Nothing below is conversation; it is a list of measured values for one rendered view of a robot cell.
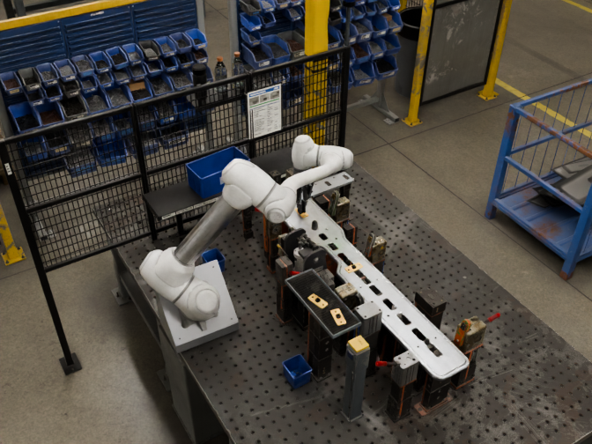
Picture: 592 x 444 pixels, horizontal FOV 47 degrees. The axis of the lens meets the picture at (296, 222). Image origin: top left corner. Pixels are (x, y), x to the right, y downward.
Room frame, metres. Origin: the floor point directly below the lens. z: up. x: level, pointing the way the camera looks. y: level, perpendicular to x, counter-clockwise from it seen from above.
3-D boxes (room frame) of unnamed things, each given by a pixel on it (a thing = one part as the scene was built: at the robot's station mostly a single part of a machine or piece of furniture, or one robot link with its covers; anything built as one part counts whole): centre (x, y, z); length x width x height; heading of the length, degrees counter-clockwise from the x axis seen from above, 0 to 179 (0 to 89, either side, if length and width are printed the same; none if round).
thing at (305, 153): (2.74, -0.04, 1.39); 0.13 x 0.11 x 0.16; 80
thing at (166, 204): (3.01, 0.37, 1.02); 0.90 x 0.22 x 0.03; 122
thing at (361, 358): (1.75, -0.25, 0.92); 0.08 x 0.08 x 0.44; 32
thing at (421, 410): (1.81, -0.61, 0.84); 0.18 x 0.06 x 0.29; 122
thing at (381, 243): (2.49, -0.39, 0.87); 0.12 x 0.09 x 0.35; 122
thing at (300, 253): (2.32, -0.05, 0.94); 0.18 x 0.13 x 0.49; 32
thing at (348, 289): (2.13, -0.22, 0.89); 0.13 x 0.11 x 0.38; 122
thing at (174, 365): (2.24, 0.47, 0.33); 0.31 x 0.31 x 0.66; 31
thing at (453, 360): (2.33, -0.29, 1.00); 1.38 x 0.22 x 0.02; 32
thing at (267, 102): (3.27, 0.18, 1.30); 0.23 x 0.02 x 0.31; 122
